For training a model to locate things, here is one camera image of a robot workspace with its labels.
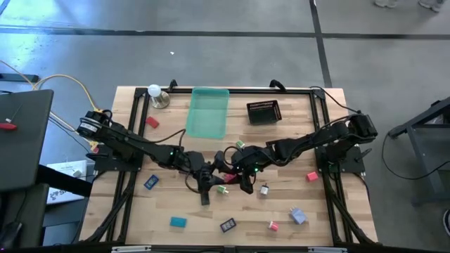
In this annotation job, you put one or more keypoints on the black metal table frame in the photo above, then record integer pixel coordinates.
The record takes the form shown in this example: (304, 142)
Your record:
(299, 91)

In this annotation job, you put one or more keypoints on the pink cube charger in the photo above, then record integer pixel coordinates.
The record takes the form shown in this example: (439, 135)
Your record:
(229, 178)

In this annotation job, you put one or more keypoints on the teal rectangular box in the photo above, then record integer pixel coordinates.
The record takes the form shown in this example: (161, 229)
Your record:
(178, 222)

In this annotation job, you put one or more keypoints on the red cube charger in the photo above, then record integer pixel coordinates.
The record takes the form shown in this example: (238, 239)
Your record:
(311, 176)

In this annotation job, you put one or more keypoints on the black display module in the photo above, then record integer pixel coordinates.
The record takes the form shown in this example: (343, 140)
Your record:
(205, 200)

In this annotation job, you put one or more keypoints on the black low furniture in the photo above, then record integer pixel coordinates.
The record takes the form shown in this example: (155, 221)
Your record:
(21, 211)

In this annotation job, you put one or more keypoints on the green white cube charger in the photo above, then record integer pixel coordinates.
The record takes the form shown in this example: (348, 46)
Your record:
(240, 144)
(221, 189)

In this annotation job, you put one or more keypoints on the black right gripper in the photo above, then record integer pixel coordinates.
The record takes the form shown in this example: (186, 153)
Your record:
(250, 160)

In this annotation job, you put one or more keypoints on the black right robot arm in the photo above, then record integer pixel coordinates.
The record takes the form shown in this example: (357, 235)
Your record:
(316, 137)

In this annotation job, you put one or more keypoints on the green translucent plastic tray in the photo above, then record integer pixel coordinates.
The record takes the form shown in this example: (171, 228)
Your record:
(207, 112)

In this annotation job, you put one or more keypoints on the white cardboard box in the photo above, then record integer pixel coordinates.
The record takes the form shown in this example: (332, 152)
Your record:
(65, 167)

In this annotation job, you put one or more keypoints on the grey metal bracket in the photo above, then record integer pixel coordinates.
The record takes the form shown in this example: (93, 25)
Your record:
(130, 249)
(327, 249)

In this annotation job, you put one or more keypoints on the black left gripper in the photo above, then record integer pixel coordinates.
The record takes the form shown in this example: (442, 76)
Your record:
(197, 163)

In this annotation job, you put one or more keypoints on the lavender plug charger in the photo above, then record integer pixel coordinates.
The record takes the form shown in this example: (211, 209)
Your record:
(299, 216)

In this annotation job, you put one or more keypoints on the black mesh basket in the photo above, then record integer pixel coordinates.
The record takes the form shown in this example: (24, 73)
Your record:
(263, 113)

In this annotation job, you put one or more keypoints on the white light bulb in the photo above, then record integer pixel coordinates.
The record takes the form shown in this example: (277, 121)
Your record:
(160, 100)

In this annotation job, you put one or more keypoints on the pink white plug charger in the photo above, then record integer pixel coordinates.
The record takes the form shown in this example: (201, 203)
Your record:
(273, 226)

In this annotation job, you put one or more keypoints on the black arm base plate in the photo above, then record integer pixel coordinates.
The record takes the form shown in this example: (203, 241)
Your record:
(105, 163)
(351, 161)

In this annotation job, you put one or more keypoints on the black flat floor bar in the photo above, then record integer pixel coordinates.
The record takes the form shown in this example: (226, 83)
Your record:
(17, 78)

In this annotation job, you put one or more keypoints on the dark violet display module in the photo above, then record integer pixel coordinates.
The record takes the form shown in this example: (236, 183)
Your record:
(228, 225)

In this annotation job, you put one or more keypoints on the red rectangular block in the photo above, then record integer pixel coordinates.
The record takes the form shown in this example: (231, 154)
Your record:
(152, 122)

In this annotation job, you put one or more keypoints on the black metal cart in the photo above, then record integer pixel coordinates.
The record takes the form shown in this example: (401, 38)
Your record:
(418, 151)

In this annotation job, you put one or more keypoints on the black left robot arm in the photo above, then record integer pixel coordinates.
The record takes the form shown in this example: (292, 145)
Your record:
(126, 140)

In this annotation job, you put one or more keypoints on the blue framed display module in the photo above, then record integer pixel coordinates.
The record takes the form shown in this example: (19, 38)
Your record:
(151, 182)

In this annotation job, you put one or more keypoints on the black desk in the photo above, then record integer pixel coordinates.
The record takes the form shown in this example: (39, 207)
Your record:
(24, 151)

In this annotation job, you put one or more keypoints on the person's shoe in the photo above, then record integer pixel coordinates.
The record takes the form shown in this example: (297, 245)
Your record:
(386, 3)
(447, 221)
(432, 4)

